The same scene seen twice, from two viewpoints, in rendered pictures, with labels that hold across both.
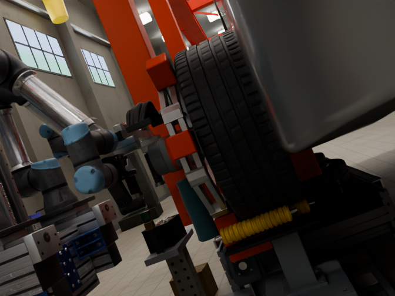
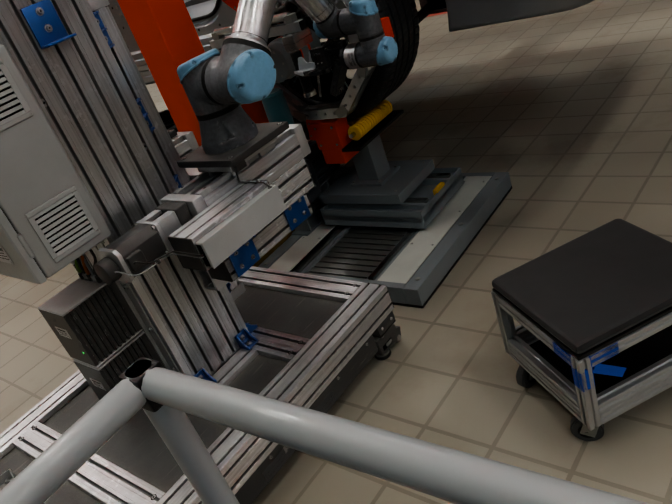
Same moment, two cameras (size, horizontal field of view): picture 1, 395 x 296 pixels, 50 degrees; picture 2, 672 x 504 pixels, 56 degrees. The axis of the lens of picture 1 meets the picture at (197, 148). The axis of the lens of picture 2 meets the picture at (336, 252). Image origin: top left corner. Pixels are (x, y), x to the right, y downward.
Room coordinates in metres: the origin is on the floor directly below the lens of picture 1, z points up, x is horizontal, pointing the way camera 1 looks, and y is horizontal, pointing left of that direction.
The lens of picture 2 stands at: (0.31, 2.00, 1.28)
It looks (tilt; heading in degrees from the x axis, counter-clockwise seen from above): 28 degrees down; 306
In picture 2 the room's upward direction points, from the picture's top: 21 degrees counter-clockwise
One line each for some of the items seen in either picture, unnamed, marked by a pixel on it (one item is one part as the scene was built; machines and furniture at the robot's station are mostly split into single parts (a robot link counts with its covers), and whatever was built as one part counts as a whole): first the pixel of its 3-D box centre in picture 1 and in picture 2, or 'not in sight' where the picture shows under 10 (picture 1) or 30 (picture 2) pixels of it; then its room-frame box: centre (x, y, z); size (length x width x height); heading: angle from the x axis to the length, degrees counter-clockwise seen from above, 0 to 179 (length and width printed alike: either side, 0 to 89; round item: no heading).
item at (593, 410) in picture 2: not in sight; (609, 330); (0.57, 0.70, 0.17); 0.43 x 0.36 x 0.34; 46
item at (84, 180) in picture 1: (93, 177); (376, 51); (1.17, 0.30, 0.85); 0.11 x 0.08 x 0.09; 172
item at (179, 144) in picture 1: (183, 144); (375, 32); (1.28, 0.04, 0.85); 0.09 x 0.08 x 0.07; 171
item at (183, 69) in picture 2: not in sight; (207, 80); (1.41, 0.75, 0.98); 0.13 x 0.12 x 0.14; 166
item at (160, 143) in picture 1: (179, 150); (290, 54); (1.61, 0.07, 0.85); 0.21 x 0.14 x 0.14; 81
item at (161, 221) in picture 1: (164, 231); not in sight; (2.16, 0.31, 0.51); 0.20 x 0.14 x 0.13; 162
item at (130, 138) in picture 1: (126, 145); (297, 38); (1.46, 0.22, 0.93); 0.09 x 0.05 x 0.05; 81
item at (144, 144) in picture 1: (151, 143); not in sight; (1.80, 0.17, 0.93); 0.09 x 0.05 x 0.05; 81
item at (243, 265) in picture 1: (278, 261); (316, 180); (1.84, -0.14, 0.26); 0.42 x 0.18 x 0.35; 81
